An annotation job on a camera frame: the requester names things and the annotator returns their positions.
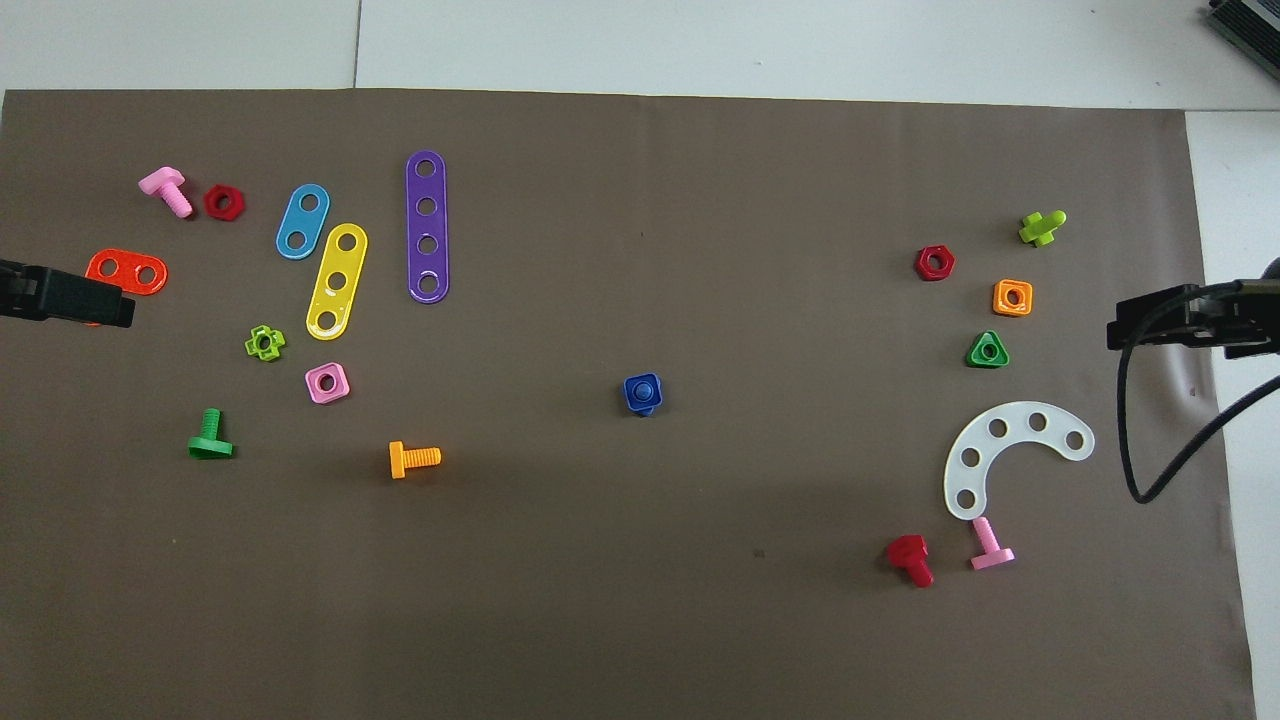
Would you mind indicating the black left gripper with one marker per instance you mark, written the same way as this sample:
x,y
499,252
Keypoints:
x,y
18,290

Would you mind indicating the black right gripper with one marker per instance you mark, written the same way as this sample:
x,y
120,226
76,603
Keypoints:
x,y
1240,320

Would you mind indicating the blue triangle-head plastic screw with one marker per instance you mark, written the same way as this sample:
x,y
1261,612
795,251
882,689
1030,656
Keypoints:
x,y
644,387

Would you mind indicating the blue square plastic nut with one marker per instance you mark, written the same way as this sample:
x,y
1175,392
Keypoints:
x,y
630,398

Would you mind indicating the pink plastic screw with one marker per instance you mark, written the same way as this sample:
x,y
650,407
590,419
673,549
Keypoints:
x,y
992,558
160,183

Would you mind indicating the lime green cross-head screw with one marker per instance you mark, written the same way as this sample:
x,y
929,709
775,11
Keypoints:
x,y
1040,229

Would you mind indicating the orange square plastic nut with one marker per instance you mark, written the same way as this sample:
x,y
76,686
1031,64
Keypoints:
x,y
999,306

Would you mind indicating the red hexagonal plastic nut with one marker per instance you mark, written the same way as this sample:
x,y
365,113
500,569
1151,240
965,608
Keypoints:
x,y
210,200
946,266

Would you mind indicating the green triangular plastic nut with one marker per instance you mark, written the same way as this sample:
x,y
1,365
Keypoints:
x,y
975,360

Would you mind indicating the green plastic screw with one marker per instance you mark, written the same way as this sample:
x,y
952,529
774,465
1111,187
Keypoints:
x,y
210,447

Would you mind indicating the lime green cross nut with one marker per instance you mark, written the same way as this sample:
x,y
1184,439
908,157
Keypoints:
x,y
276,344

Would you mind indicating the pink square plastic nut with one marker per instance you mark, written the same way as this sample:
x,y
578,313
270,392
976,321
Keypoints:
x,y
340,384

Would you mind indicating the red plastic screw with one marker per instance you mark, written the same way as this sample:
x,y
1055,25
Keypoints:
x,y
905,550

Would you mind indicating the orange plastic screw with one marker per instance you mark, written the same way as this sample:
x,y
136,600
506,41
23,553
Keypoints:
x,y
397,460

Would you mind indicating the orange three-hole angled plate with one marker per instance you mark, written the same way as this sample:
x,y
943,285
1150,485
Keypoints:
x,y
127,270

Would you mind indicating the white curved five-hole plate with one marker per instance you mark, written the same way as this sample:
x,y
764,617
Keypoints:
x,y
1018,423

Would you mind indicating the blue two-hole plastic strip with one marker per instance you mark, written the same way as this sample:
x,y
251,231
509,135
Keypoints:
x,y
303,222

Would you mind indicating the yellow three-hole plastic strip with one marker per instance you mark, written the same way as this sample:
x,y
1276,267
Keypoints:
x,y
342,262

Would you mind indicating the black ribbed metal box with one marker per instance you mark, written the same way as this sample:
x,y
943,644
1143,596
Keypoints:
x,y
1255,20

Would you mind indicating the purple four-hole plastic strip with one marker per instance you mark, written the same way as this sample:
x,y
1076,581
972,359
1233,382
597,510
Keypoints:
x,y
427,225

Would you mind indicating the brown table mat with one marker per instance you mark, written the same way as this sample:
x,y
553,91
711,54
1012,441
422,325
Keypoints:
x,y
640,600

